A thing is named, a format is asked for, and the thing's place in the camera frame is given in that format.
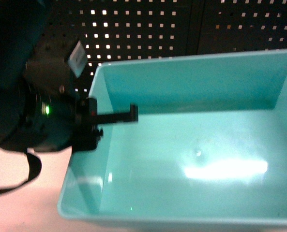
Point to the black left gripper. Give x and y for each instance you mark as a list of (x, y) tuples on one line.
[(86, 134)]

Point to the teal plastic bin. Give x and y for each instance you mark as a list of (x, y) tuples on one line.
[(209, 151)]

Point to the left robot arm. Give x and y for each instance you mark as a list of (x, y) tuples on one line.
[(39, 107)]

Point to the black perforated metal panel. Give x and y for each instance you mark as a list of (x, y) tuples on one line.
[(145, 29)]

